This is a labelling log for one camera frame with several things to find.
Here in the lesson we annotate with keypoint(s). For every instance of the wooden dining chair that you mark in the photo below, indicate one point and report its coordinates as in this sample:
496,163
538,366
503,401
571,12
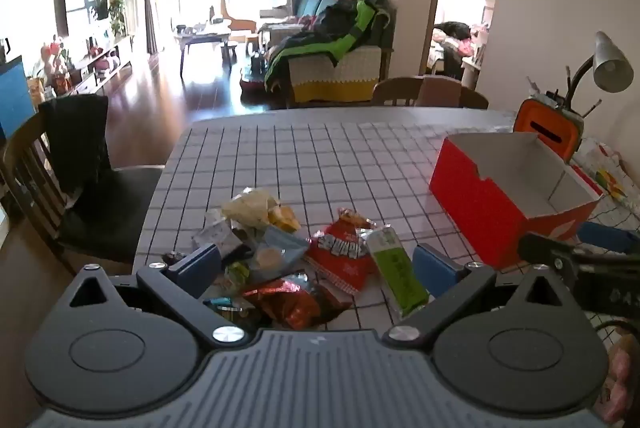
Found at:
395,92

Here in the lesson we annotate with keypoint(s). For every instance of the teal sofa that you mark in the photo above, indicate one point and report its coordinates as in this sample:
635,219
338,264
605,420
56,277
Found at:
310,3

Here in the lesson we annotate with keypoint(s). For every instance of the yellow snack packet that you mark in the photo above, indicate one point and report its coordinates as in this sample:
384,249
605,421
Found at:
285,218

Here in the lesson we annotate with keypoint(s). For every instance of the green snack packet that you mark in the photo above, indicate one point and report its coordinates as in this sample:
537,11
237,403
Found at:
397,273

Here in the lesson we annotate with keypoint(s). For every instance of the dark red snack packet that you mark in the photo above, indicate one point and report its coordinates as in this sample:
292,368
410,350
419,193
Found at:
295,303

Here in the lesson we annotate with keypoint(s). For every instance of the television cabinet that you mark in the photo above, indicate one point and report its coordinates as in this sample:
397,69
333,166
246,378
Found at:
102,68

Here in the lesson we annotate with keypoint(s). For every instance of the coffee table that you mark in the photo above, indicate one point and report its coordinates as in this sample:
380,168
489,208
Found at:
202,37

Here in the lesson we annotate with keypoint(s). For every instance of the wooden chair with black seat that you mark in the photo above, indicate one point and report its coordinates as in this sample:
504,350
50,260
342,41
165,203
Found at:
115,198

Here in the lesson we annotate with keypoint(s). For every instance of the small teal snack packet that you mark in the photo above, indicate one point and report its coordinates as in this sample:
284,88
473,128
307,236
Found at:
225,304

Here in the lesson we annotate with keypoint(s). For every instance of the blue board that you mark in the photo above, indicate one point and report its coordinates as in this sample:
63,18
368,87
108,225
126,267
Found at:
15,98

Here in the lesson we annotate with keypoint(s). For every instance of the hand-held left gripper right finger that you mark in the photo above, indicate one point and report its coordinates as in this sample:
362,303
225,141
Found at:
435,270

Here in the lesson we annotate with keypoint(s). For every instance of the green and black jacket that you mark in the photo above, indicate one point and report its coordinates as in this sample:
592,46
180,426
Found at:
350,28

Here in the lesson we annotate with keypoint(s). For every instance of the small green candy wrapper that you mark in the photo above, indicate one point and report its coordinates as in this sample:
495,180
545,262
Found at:
237,272

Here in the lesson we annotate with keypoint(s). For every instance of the black garment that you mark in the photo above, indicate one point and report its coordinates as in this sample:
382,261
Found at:
77,138

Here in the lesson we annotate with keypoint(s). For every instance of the colourful printed paper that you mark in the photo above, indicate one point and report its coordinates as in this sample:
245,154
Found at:
602,168

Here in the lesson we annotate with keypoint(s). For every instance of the red cardboard box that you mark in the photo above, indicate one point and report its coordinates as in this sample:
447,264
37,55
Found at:
480,208

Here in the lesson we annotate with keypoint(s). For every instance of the paintbrush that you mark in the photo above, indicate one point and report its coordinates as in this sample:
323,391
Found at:
569,83
592,107

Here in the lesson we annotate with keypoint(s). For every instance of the blue-grey cookie packet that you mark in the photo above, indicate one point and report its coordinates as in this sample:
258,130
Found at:
282,248

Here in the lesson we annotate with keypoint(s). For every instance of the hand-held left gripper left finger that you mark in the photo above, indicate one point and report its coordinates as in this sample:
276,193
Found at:
195,268

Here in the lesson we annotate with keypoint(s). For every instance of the television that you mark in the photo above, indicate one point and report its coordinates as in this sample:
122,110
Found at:
82,3

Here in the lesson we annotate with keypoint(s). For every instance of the orange slotted desk organizer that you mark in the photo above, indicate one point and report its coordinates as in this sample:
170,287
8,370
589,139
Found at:
542,128

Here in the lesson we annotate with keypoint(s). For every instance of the tan chair back cushion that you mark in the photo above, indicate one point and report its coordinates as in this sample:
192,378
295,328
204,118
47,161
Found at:
439,92

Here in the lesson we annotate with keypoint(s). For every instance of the cream crinkled snack bag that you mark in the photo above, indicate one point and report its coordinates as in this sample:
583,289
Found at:
250,207

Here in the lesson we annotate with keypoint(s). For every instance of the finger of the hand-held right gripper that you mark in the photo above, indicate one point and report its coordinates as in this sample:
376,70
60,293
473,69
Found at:
545,249
607,237

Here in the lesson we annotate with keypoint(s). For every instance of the pink patterned cloth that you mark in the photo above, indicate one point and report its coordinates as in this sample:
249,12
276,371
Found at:
622,373

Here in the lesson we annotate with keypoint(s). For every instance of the grey desk lamp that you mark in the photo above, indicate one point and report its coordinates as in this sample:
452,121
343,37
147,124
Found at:
607,61

